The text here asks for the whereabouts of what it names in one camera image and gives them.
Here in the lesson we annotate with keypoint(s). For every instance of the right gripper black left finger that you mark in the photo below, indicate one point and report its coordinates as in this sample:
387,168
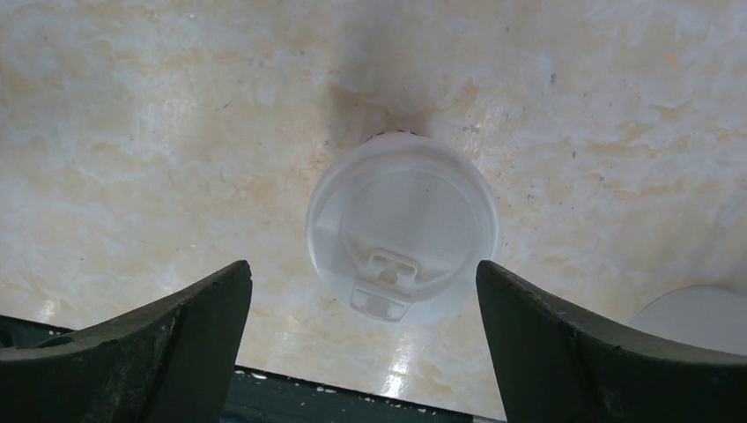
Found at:
171,360

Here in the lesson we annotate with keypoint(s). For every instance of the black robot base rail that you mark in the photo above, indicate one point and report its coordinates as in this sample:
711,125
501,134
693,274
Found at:
259,396

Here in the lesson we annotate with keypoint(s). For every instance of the white plastic cup lid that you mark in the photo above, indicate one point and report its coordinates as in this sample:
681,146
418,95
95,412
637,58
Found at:
397,226

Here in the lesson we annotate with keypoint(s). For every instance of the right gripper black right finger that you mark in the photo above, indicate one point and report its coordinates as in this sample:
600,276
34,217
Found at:
556,361

